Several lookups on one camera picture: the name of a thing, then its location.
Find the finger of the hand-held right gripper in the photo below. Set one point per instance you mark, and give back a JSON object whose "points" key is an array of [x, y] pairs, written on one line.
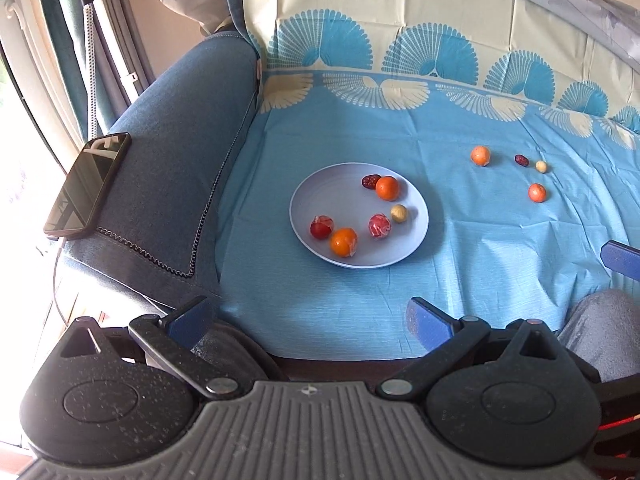
{"points": [[622, 259]]}

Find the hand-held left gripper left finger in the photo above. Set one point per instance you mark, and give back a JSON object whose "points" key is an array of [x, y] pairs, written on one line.
{"points": [[187, 321]]}

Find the blue fan-print cloth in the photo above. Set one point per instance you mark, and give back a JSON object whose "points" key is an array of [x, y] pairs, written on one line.
{"points": [[350, 125]]}

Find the small orange tangerine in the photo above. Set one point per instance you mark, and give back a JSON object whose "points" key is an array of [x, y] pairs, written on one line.
{"points": [[481, 155], [344, 242], [387, 188], [537, 192]]}

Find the green curtain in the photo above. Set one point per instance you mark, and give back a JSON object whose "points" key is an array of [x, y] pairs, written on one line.
{"points": [[65, 20]]}

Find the grey brown curtain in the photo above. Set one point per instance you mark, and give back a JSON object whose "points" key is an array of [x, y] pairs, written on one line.
{"points": [[125, 20]]}

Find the light blue plate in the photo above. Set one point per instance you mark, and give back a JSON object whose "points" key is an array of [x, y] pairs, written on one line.
{"points": [[350, 210]]}

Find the red plum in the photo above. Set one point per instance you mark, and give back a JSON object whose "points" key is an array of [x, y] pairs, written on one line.
{"points": [[380, 225]]}

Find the beige longan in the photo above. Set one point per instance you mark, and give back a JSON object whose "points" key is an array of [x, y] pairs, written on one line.
{"points": [[399, 213], [540, 165]]}

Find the red cherry tomato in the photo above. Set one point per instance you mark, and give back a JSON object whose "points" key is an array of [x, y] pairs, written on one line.
{"points": [[321, 227]]}

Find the dark red jujube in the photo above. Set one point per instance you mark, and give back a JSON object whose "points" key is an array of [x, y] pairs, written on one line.
{"points": [[370, 181], [521, 160]]}

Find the black smartphone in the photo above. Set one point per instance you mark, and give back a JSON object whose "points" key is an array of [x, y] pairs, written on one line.
{"points": [[85, 187]]}

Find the red garment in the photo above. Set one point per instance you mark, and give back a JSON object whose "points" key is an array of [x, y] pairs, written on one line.
{"points": [[620, 425]]}

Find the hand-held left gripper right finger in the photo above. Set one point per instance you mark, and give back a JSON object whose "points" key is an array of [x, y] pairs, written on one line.
{"points": [[425, 321]]}

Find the blue fabric sofa armrest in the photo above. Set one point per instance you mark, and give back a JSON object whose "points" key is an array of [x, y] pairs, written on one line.
{"points": [[175, 150]]}

